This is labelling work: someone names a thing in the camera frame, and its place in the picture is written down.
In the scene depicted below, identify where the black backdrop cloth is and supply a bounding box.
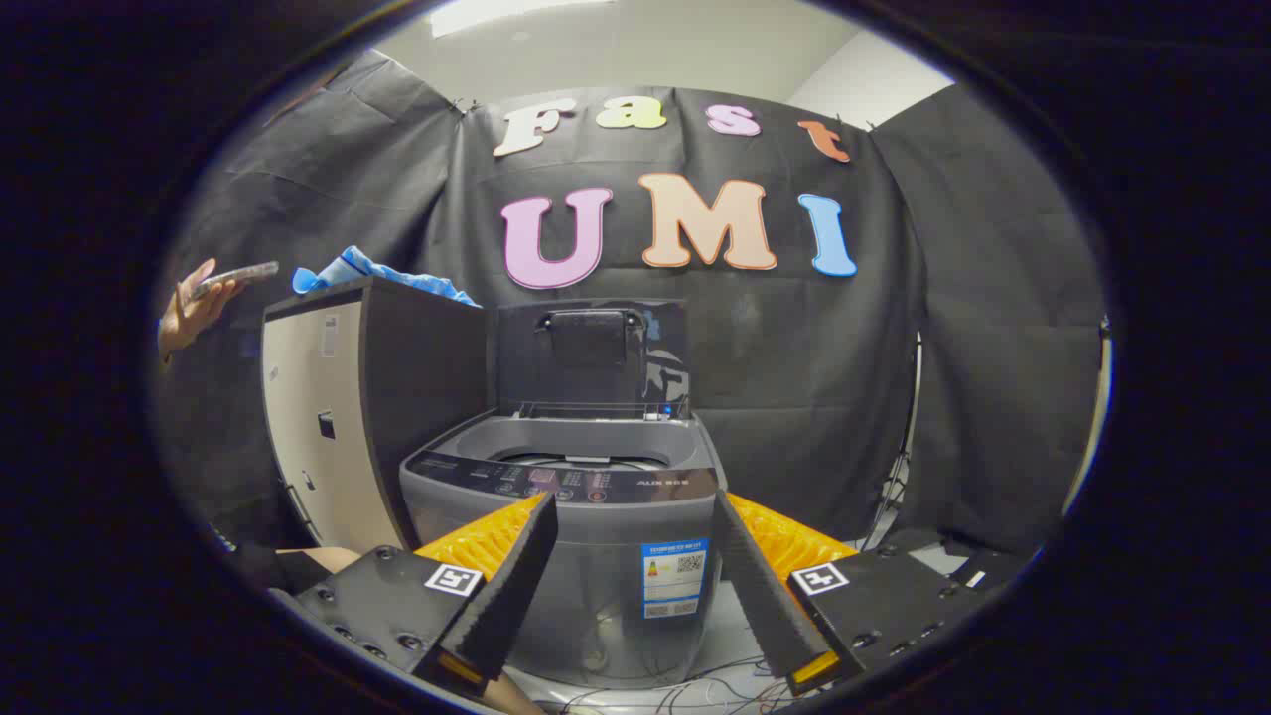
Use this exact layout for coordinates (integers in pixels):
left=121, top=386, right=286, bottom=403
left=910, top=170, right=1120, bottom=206
left=159, top=50, right=1108, bottom=557

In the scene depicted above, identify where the dark cabinet with cream door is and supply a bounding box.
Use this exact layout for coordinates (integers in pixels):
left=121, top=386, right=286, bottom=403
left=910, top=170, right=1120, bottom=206
left=261, top=276, right=493, bottom=557

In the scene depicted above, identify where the grey washing machine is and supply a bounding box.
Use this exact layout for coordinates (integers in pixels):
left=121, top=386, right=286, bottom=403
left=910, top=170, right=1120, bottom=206
left=399, top=412, right=733, bottom=691

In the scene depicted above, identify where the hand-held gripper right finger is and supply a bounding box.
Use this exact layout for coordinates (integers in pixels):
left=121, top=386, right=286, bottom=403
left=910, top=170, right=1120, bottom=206
left=713, top=490, right=986, bottom=698

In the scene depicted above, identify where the light blue button shirt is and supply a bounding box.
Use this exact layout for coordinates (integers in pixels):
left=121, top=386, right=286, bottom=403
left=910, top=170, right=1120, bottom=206
left=291, top=245, right=480, bottom=307

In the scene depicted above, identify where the silver smartphone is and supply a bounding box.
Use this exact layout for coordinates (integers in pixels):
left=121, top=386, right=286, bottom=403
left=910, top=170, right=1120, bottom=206
left=189, top=260, right=281, bottom=302

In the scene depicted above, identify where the ceiling light panel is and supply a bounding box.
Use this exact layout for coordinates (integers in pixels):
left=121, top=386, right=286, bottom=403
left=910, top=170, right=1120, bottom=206
left=432, top=0, right=617, bottom=38

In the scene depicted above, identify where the black light stand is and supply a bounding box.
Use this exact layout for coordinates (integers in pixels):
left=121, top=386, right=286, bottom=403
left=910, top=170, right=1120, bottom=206
left=859, top=333, right=924, bottom=552

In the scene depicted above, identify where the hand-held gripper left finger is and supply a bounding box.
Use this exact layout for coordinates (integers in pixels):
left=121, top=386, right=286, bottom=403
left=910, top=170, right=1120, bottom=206
left=296, top=492, right=560, bottom=698

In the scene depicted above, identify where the person's leg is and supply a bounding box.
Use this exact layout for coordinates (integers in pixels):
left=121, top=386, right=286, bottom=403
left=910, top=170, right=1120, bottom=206
left=482, top=670, right=547, bottom=715

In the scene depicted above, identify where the black box with white label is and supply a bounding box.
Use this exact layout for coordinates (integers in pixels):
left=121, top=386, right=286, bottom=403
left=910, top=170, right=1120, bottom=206
left=938, top=544, right=1039, bottom=599

